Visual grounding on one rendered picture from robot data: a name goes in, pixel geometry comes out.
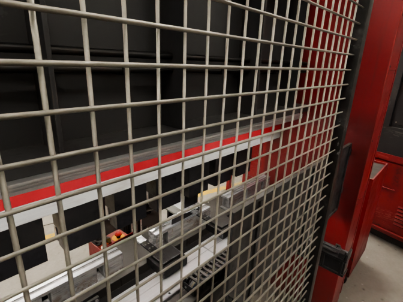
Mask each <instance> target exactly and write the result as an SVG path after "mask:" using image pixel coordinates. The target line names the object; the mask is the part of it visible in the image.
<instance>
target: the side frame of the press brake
mask: <svg viewBox="0 0 403 302"><path fill-rule="evenodd" d="M402 48H403V0H374V3H373V7H372V13H371V18H370V21H369V26H368V32H367V36H366V41H365V46H364V50H363V55H362V61H361V64H360V70H359V75H358V78H357V84H356V90H355V93H354V98H353V104H352V107H351V113H350V118H349V121H348V127H347V132H346V136H345V141H344V145H346V144H348V143H352V146H351V149H352V151H351V155H350V157H349V160H348V165H347V170H346V174H345V179H344V184H343V187H344V188H343V192H342V194H341V197H340V201H339V206H338V210H337V211H336V212H335V213H334V214H333V215H332V216H331V217H330V218H329V219H328V221H327V227H326V233H325V236H324V241H326V242H328V243H330V244H332V245H334V246H335V245H336V244H339V245H341V248H342V249H344V250H346V251H347V252H349V250H350V249H352V247H353V243H354V239H355V236H356V231H357V227H358V224H359V219H360V215H361V212H362V207H363V203H364V200H365V195H366V191H367V188H368V183H369V179H370V176H371V171H372V167H373V164H374V159H375V155H376V152H377V147H378V143H379V140H380V135H381V131H382V128H383V123H384V119H385V116H386V111H387V107H388V104H389V99H390V95H391V92H392V87H393V83H394V80H395V76H396V71H397V68H398V64H399V60H400V57H401V52H402ZM344 279H345V275H344V277H340V276H338V275H337V274H335V273H333V272H331V271H329V270H326V269H325V268H323V267H320V266H318V270H317V275H316V279H315V285H314V290H313V293H312V298H311V302H337V301H338V299H339V295H340V293H341V291H342V286H343V283H344Z"/></svg>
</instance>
